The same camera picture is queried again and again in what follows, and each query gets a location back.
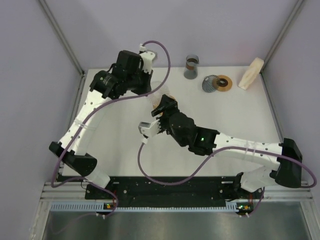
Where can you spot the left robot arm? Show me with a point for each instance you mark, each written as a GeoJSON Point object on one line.
{"type": "Point", "coordinates": [72, 148]}

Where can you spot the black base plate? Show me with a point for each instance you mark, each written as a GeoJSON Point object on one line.
{"type": "Point", "coordinates": [200, 191]}

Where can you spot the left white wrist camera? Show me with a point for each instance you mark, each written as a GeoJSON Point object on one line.
{"type": "Point", "coordinates": [148, 57]}

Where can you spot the aluminium frame rail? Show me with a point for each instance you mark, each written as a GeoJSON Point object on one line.
{"type": "Point", "coordinates": [76, 191]}

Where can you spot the grey slotted cable duct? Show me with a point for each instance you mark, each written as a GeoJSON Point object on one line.
{"type": "Point", "coordinates": [228, 207]}

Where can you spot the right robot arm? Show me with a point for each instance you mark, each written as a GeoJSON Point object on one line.
{"type": "Point", "coordinates": [280, 163]}

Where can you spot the grey glass carafe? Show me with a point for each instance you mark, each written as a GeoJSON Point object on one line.
{"type": "Point", "coordinates": [191, 67]}

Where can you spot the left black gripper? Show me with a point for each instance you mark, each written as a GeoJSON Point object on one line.
{"type": "Point", "coordinates": [147, 76]}

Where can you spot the left corner aluminium post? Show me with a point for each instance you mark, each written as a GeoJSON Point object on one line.
{"type": "Point", "coordinates": [61, 36]}

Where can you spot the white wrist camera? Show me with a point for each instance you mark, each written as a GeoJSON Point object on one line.
{"type": "Point", "coordinates": [149, 130]}
{"type": "Point", "coordinates": [148, 57]}

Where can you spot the grey ribbed glass dripper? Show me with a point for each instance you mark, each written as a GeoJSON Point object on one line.
{"type": "Point", "coordinates": [207, 83]}

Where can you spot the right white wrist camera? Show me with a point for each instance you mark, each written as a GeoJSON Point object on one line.
{"type": "Point", "coordinates": [149, 130]}

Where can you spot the clear ribbed glass dripper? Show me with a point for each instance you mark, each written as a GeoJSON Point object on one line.
{"type": "Point", "coordinates": [155, 98]}

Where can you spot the corner aluminium post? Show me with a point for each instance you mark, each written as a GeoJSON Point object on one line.
{"type": "Point", "coordinates": [290, 20]}
{"type": "Point", "coordinates": [61, 36]}

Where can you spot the right corner aluminium post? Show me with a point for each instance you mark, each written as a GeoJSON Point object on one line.
{"type": "Point", "coordinates": [290, 20]}

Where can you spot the cream filter holder box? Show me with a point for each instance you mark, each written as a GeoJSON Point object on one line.
{"type": "Point", "coordinates": [251, 73]}

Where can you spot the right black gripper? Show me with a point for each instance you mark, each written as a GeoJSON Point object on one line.
{"type": "Point", "coordinates": [167, 105]}

